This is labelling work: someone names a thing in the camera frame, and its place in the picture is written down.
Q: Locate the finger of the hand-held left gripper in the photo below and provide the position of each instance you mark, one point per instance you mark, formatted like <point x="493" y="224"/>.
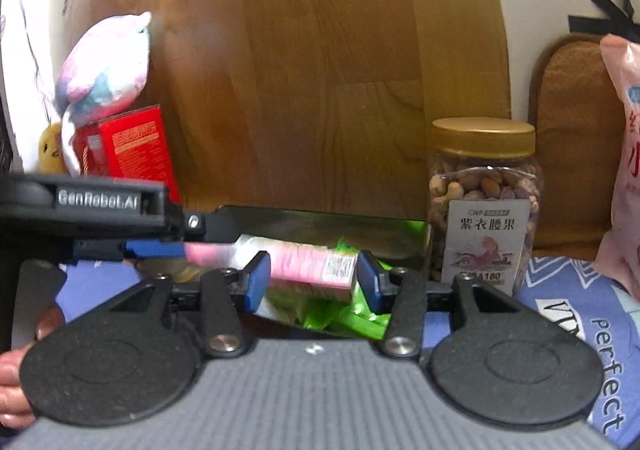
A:
<point x="150" y="248"/>

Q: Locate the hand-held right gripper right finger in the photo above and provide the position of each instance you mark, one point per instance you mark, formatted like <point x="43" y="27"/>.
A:
<point x="368" y="280"/>

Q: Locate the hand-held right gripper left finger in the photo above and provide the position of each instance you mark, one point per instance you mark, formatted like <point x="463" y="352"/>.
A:
<point x="258" y="280"/>

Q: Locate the green pouch with white cap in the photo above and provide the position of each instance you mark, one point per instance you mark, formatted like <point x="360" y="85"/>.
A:
<point x="345" y="317"/>

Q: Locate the pink snack packet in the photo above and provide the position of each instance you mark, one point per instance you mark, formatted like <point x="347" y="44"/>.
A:
<point x="300" y="265"/>

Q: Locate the black snack box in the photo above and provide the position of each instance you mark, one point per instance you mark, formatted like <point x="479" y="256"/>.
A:
<point x="320" y="230"/>

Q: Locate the person's left hand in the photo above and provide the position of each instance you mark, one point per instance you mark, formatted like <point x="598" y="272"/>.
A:
<point x="12" y="380"/>

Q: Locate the red gift box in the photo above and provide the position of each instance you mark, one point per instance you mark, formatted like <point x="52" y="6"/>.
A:
<point x="135" y="149"/>

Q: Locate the yellow plush toy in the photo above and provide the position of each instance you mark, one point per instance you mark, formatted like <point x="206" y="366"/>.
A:
<point x="49" y="149"/>

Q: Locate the pastel plush toy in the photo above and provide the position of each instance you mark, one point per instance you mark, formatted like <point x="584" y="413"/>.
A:
<point x="107" y="69"/>

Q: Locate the nut jar with gold lid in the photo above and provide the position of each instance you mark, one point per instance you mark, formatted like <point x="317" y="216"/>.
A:
<point x="482" y="180"/>

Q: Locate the blue printed blanket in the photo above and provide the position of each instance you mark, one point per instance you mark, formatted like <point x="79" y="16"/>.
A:
<point x="575" y="310"/>

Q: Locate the wooden board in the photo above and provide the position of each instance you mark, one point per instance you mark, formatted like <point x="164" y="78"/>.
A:
<point x="325" y="69"/>

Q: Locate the pink snack bag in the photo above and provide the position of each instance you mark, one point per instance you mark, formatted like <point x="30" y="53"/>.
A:
<point x="625" y="154"/>

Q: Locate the black tape cross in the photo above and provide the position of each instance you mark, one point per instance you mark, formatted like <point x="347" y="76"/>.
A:
<point x="600" y="4"/>

